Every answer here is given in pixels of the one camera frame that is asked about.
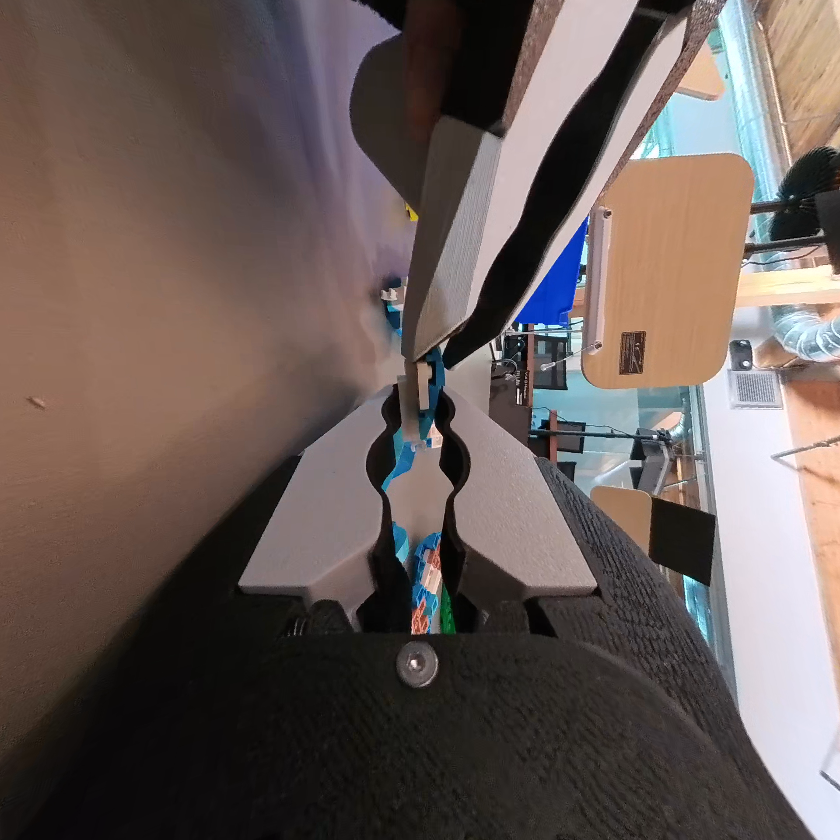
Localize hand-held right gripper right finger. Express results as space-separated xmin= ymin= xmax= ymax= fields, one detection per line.
xmin=436 ymin=386 xmax=599 ymax=623

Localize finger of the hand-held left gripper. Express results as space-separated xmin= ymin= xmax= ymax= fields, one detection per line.
xmin=445 ymin=12 xmax=708 ymax=370
xmin=400 ymin=0 xmax=641 ymax=364

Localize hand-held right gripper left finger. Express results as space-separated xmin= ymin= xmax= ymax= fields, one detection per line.
xmin=238 ymin=382 xmax=401 ymax=627

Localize blue lego assembly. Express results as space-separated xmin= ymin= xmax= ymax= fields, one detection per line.
xmin=381 ymin=346 xmax=460 ymax=636

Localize tan lego brick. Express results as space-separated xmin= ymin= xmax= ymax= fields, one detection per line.
xmin=412 ymin=360 xmax=439 ymax=442

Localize pale blue white lego piece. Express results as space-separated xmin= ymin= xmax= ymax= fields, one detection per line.
xmin=382 ymin=277 xmax=409 ymax=337

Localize person's left hand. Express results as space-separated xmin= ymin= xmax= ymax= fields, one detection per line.
xmin=402 ymin=0 xmax=455 ymax=160

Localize blue plastic bin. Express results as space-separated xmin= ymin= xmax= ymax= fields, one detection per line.
xmin=512 ymin=217 xmax=589 ymax=329

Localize small wooden chair back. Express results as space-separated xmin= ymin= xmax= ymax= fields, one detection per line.
xmin=589 ymin=484 xmax=655 ymax=559

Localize black box with label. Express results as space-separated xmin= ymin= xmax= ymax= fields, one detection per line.
xmin=489 ymin=354 xmax=534 ymax=447

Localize black screen panel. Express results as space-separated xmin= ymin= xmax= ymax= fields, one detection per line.
xmin=648 ymin=495 xmax=718 ymax=587

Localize black bristly object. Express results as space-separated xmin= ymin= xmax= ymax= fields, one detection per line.
xmin=768 ymin=146 xmax=840 ymax=242

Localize white wall vent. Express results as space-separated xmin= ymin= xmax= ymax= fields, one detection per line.
xmin=727 ymin=369 xmax=785 ymax=410

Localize silver air duct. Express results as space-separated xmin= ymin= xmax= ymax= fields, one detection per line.
xmin=771 ymin=307 xmax=840 ymax=363

